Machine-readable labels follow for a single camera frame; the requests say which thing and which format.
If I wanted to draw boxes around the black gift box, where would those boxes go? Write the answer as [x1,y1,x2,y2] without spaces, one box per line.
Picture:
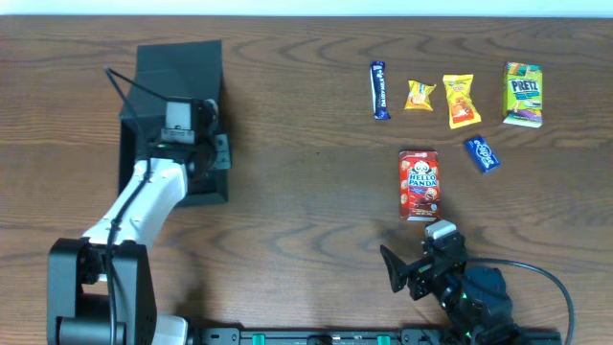
[107,40,228,207]

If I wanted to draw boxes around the red Hello Panda box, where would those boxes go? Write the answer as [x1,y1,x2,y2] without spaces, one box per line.
[398,150,441,221]

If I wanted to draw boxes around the long yellow orange snack packet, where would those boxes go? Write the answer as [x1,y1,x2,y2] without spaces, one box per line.
[443,75,482,129]

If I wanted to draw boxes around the green Pretz snack box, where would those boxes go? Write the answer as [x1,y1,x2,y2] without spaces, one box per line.
[502,61,543,128]

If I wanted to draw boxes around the blue Dairy Milk chocolate bar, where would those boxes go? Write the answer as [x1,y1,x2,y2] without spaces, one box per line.
[370,61,391,121]

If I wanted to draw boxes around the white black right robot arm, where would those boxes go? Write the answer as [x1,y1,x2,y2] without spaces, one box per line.
[379,232,527,345]

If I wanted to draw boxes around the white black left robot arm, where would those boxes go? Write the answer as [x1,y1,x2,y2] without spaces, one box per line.
[47,98,231,344]

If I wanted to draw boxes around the blue Eclipse mint tin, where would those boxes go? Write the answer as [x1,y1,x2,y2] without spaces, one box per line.
[465,135,500,173]

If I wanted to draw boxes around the small yellow snack packet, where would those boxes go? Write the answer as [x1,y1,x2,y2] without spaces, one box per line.
[404,80,436,111]

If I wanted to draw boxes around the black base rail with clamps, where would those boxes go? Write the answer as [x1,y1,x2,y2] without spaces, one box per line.
[191,327,562,345]

